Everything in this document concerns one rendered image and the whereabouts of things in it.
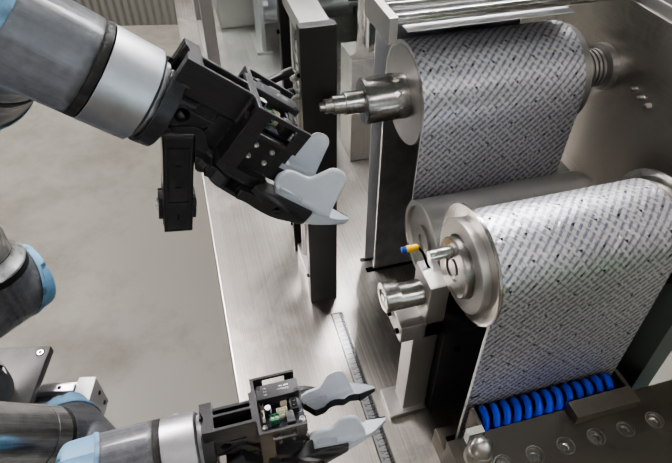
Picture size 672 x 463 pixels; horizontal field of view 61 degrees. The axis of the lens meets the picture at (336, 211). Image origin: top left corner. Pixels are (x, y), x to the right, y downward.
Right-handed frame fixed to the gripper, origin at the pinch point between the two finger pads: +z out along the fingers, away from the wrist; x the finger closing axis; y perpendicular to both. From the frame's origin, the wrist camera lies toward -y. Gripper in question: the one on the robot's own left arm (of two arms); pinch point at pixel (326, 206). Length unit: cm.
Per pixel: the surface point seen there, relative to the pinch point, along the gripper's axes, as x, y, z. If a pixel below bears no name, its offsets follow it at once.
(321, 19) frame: 28.2, 9.5, 1.0
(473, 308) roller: -5.3, -1.1, 21.6
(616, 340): -7.1, 3.9, 46.3
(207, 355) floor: 85, -120, 70
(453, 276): -0.9, -0.9, 20.6
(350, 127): 67, -14, 41
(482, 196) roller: 11.6, 5.5, 28.2
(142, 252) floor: 144, -134, 54
